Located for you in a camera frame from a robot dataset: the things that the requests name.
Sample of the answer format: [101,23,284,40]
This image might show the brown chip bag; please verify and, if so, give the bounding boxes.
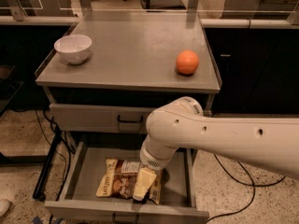
[95,159,164,204]

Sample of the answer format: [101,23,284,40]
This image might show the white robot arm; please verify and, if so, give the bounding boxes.
[140,97,299,179]

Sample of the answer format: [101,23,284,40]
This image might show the open grey middle drawer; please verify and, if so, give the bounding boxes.
[45,143,209,224]

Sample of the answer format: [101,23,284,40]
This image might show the closed grey upper drawer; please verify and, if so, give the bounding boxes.
[50,104,153,133]

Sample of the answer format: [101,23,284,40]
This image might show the grey drawer cabinet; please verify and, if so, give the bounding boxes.
[34,9,222,224]

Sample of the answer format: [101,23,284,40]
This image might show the black table leg base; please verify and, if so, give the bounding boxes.
[33,126,61,202]

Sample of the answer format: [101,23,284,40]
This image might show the orange fruit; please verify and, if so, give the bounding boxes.
[176,50,199,76]

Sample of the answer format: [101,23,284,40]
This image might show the white shoe tip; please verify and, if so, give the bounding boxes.
[0,200,11,217]

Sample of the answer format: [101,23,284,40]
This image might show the white ceramic bowl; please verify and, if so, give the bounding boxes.
[54,35,92,64]

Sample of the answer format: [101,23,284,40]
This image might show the black floor cable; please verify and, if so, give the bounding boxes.
[205,154,287,224]

